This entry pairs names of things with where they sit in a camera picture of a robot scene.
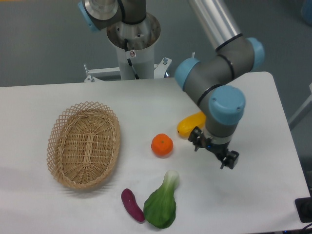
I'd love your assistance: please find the white table leg frame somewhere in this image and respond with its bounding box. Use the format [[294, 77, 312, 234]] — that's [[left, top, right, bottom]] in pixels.
[[288, 84, 312, 131]]

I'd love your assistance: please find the purple sweet potato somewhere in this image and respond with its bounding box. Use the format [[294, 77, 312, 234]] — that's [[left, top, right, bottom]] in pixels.
[[121, 188, 145, 222]]

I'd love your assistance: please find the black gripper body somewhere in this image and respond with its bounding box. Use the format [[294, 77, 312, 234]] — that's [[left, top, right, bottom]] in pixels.
[[201, 136, 231, 158]]

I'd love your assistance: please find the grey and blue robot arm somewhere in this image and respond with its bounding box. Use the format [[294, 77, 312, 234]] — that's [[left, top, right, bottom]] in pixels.
[[78, 0, 265, 169]]

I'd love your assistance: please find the woven wicker basket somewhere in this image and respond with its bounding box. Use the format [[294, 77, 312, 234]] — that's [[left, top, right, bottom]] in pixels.
[[47, 101, 120, 189]]

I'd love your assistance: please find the yellow mango fruit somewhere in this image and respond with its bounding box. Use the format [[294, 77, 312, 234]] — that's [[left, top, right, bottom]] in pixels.
[[176, 111, 206, 138]]

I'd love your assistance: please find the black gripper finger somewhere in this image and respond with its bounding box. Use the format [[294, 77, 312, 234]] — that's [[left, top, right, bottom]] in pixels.
[[220, 151, 239, 170], [188, 126, 204, 151]]

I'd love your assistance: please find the orange tangerine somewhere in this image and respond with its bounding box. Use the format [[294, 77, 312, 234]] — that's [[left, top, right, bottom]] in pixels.
[[151, 133, 174, 157]]

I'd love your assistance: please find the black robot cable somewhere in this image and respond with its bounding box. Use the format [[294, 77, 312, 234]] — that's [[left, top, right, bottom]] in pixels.
[[123, 38, 140, 80]]

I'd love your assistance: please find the white metal base frame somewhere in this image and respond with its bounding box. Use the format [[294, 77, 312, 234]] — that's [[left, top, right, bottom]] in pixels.
[[83, 52, 195, 83]]

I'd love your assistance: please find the green bok choy vegetable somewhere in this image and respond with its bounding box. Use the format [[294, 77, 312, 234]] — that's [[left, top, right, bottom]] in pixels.
[[143, 170, 179, 229]]

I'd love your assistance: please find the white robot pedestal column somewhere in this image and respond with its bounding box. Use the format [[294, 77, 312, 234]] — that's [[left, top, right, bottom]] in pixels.
[[107, 13, 161, 79]]

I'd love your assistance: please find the black device at table edge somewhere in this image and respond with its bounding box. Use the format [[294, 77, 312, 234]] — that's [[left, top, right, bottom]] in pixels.
[[294, 197, 312, 223]]

